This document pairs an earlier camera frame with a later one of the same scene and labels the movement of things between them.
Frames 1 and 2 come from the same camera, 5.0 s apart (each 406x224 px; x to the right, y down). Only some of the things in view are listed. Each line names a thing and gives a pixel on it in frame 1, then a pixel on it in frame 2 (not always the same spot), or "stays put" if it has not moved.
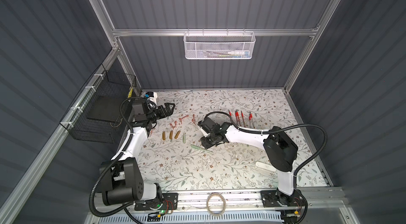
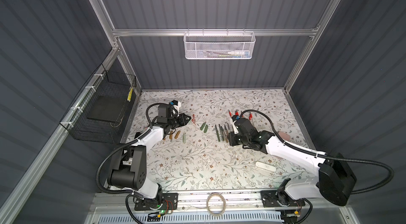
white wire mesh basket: [219, 45] stays put
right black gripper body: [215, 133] to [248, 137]
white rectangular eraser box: [264, 166] stays put
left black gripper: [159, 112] to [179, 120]
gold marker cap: [177, 134] stays put
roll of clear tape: [222, 211] stays put
